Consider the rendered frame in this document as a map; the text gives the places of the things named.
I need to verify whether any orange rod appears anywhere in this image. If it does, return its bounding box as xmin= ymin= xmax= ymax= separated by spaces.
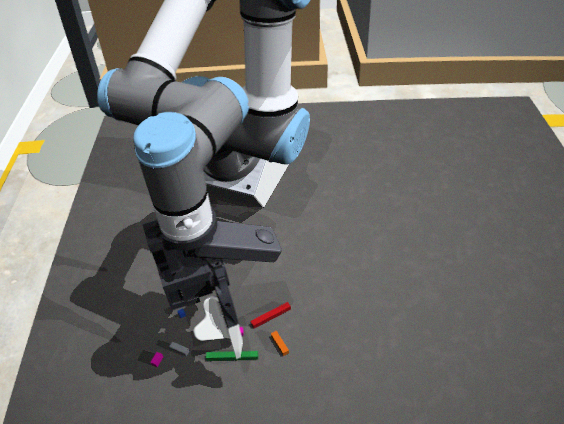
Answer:
xmin=271 ymin=331 xmax=289 ymax=356

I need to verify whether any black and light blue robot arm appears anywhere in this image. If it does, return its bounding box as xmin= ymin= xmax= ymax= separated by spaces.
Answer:
xmin=97 ymin=0 xmax=310 ymax=262

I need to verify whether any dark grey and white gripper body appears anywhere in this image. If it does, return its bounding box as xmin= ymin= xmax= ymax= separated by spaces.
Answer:
xmin=143 ymin=206 xmax=230 ymax=310

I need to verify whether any green rod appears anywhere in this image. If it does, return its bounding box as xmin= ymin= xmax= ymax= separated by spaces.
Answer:
xmin=206 ymin=351 xmax=258 ymax=361

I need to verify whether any red rod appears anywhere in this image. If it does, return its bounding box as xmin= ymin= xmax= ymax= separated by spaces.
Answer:
xmin=251 ymin=303 xmax=291 ymax=328

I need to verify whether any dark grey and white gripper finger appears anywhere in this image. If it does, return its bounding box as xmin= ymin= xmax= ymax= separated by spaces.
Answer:
xmin=194 ymin=277 xmax=243 ymax=359

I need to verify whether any grey rod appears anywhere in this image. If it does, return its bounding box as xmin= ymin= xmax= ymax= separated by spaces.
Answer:
xmin=169 ymin=342 xmax=190 ymax=356

